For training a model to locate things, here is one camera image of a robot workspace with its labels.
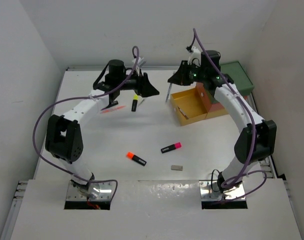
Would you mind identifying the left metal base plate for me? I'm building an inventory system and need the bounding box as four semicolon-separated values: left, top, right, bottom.
66;181;113;202

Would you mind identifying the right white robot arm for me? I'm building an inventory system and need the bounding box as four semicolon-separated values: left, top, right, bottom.
167;46;277;192

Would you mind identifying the green top drawer box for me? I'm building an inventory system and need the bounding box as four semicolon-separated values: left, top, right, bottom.
220;61;254;97

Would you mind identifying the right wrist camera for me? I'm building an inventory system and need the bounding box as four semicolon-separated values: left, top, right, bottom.
186;46;201;65

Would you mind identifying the grey eraser block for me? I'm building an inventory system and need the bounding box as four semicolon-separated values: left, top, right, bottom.
170;165;183;171

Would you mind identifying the pink highlighter marker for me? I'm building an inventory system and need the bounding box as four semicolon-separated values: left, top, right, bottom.
160;142;182;154

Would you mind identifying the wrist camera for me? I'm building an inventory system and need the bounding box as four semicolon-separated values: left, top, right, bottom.
186;46;201;65
132;57;146;74

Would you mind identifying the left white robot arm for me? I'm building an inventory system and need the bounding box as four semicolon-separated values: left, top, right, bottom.
45;58;160;193

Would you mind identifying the red clear pen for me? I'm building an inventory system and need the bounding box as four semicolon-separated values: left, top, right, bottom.
178;107;189;119
100;105;126;114

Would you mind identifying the red middle drawer box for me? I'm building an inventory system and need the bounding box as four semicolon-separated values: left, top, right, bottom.
195;83;228;118

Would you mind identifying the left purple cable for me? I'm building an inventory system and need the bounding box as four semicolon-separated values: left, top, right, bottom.
32;45;140;201

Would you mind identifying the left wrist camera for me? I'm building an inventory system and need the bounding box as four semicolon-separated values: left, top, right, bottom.
132;57;146;74

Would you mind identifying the yellow bottom drawer box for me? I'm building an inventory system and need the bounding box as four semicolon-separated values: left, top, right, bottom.
170;87;218;126

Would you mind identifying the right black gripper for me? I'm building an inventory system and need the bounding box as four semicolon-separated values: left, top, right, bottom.
168;60;207;86

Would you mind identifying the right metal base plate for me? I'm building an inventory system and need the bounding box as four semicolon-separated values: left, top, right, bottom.
199;180;246;202

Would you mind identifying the metal base plate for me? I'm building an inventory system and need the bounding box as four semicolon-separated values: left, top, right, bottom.
66;181;113;202
199;180;246;202

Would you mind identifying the orange highlighter marker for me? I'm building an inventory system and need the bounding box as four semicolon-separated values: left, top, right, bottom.
126;152;147;166

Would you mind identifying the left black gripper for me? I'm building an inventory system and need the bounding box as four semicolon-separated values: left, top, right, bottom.
116;67;159;97

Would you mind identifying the yellow highlighter marker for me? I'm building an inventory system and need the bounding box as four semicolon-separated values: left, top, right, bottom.
131;94;139;112

